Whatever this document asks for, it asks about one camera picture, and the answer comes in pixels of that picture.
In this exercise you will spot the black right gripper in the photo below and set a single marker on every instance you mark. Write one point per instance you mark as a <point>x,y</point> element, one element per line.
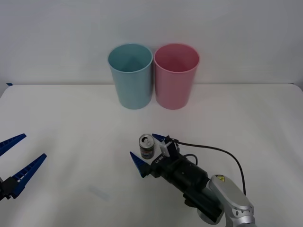
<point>161,168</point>

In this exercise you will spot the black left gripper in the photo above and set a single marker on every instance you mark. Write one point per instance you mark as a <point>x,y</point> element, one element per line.
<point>2,189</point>

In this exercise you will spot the dark drink can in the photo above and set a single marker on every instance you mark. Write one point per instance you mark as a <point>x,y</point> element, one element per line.
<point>146,151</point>

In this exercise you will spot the pink plastic bin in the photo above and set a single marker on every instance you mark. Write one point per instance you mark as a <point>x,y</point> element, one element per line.
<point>174,89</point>

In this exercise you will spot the pale blue plastic bin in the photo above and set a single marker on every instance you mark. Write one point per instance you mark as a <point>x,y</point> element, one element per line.
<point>132,87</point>

